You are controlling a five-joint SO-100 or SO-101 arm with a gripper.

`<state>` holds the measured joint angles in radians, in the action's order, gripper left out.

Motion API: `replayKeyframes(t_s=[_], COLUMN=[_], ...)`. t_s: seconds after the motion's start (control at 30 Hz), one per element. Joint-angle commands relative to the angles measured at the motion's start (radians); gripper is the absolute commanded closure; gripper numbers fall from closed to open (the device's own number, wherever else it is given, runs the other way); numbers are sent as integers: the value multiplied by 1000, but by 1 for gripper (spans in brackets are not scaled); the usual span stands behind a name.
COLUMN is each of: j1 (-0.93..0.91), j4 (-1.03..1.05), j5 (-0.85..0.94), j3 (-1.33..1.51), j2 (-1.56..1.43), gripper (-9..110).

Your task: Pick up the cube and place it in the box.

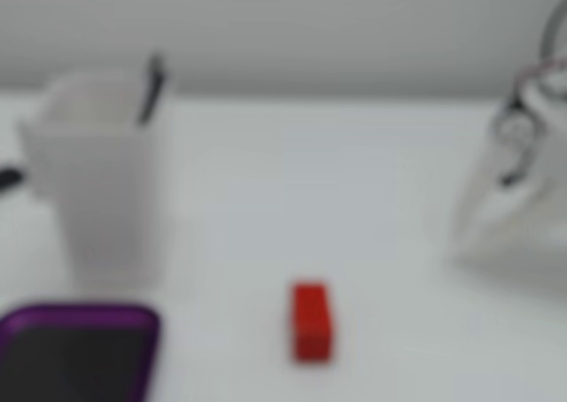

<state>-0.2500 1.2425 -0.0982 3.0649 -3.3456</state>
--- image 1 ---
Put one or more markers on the white fixed gripper finger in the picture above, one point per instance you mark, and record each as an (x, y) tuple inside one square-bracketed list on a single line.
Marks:
[(542, 247)]

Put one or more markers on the white moving gripper finger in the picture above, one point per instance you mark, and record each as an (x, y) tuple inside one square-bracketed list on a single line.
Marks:
[(500, 207)]

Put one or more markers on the red textured cube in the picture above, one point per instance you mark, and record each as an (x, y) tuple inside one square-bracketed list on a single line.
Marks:
[(311, 322)]

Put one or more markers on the purple box with black inside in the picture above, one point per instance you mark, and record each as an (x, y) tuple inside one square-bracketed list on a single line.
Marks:
[(75, 357)]

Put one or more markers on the white plastic container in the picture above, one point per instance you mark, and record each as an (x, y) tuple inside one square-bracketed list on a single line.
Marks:
[(97, 185)]

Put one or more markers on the black rounded object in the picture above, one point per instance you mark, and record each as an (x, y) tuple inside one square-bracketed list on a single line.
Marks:
[(9, 180)]

